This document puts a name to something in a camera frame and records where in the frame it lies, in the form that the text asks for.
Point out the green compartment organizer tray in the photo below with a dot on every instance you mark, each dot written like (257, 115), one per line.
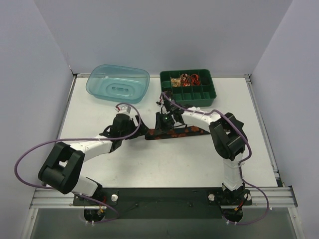
(199, 96)

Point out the black orange floral necktie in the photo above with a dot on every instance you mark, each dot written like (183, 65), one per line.
(176, 133)

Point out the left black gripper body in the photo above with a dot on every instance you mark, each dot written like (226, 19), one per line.
(137, 123)

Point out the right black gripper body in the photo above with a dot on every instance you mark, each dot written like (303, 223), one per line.
(162, 122)

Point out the red black rolled tie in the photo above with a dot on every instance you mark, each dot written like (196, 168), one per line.
(185, 80)

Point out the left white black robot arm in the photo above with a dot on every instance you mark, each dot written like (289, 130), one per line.
(61, 170)

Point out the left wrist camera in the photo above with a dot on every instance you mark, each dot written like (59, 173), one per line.
(123, 109)

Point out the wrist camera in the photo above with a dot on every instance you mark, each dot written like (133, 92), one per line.
(165, 99)
(123, 109)

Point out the beige patterned rolled tie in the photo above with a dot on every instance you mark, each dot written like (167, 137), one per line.
(175, 82)

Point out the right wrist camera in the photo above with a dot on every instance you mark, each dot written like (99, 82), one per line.
(165, 99)

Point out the teal transparent plastic tub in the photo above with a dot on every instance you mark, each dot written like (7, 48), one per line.
(118, 83)

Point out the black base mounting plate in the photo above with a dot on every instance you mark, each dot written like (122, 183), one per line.
(174, 211)

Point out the orange red rolled tie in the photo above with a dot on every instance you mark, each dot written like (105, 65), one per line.
(195, 80)

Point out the aluminium extrusion rail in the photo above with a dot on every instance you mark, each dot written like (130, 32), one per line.
(275, 197)

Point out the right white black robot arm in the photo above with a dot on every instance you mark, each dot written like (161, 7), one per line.
(228, 137)

